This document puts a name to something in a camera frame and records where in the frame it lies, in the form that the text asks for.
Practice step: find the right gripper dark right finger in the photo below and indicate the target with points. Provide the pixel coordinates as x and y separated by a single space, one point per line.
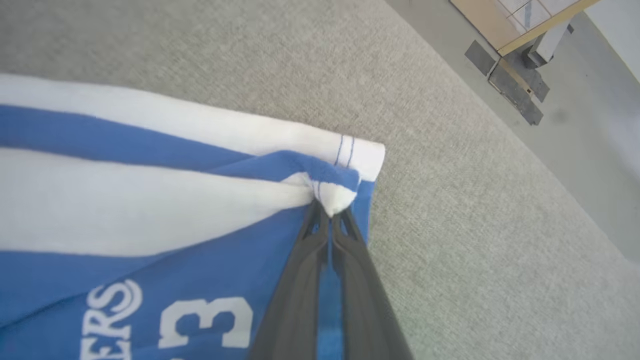
367 310

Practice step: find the large black floor tape patch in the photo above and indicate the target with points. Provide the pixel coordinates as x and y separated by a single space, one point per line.
520 92

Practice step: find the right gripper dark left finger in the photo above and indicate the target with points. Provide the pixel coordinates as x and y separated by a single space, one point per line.
295 300

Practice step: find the lemon print partition screen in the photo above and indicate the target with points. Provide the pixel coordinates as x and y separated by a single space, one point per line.
515 20

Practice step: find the grey metal stand foot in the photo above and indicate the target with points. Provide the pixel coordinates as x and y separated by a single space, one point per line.
547 45

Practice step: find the blue Lakers basketball shorts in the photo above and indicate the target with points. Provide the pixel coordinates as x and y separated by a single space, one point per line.
125 210

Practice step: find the small black floor tape patch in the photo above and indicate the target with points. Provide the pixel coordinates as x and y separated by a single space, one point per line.
481 57

